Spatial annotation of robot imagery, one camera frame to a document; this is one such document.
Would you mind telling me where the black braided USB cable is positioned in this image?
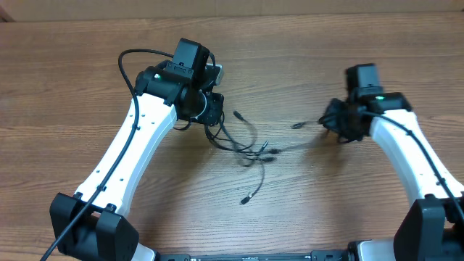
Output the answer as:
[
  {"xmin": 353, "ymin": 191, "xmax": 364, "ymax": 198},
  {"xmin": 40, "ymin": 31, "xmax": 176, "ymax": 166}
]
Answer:
[{"xmin": 239, "ymin": 121, "xmax": 327, "ymax": 206}]

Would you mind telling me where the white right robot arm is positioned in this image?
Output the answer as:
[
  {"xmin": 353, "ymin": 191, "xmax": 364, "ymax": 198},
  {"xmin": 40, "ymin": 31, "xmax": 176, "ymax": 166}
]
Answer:
[{"xmin": 318, "ymin": 64, "xmax": 463, "ymax": 260}]

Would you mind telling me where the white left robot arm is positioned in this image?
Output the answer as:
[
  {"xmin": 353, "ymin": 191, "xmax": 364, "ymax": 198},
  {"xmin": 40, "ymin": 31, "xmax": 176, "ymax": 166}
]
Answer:
[{"xmin": 42, "ymin": 38, "xmax": 224, "ymax": 260}]

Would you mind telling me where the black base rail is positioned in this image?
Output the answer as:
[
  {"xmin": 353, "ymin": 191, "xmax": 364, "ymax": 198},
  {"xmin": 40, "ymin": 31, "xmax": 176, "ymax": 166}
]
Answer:
[{"xmin": 154, "ymin": 249, "xmax": 357, "ymax": 261}]

